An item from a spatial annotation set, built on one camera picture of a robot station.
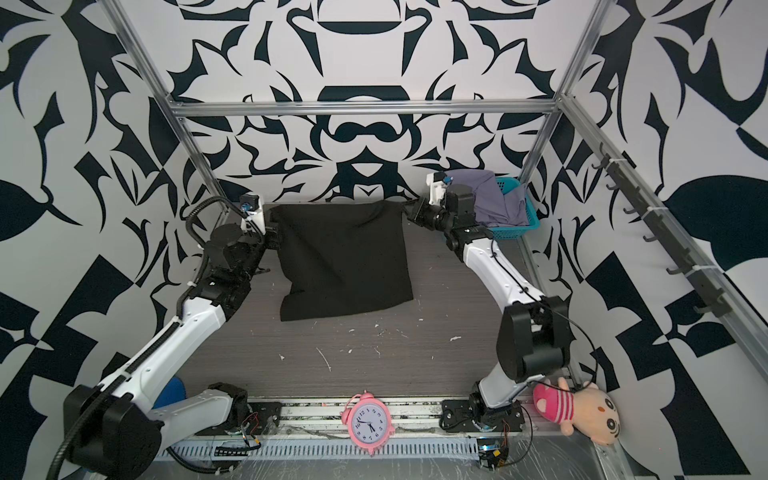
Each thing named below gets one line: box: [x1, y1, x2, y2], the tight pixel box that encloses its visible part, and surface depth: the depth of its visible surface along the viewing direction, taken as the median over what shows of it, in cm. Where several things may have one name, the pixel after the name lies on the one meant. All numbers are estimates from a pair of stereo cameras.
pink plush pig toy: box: [533, 377, 622, 446], surface depth 71 cm
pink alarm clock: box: [340, 390, 395, 457], surface depth 73 cm
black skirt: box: [272, 200, 414, 321], surface depth 90 cm
